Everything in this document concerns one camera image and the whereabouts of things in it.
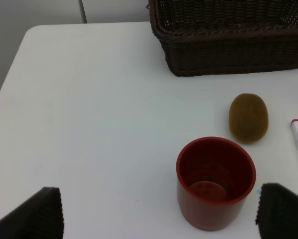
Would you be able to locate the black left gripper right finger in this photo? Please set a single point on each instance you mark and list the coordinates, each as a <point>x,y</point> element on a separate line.
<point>277,214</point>

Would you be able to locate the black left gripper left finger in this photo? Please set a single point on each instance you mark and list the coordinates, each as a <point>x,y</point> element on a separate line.
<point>39,217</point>

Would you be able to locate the red plastic cup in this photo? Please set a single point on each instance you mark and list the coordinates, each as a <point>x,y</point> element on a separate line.
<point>214,177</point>

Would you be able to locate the brown kiwi fruit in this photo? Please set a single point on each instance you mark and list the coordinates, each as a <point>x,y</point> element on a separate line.
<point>248,118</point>

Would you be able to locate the dark brown wicker basket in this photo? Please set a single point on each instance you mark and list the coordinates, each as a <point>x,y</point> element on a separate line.
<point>213,37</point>

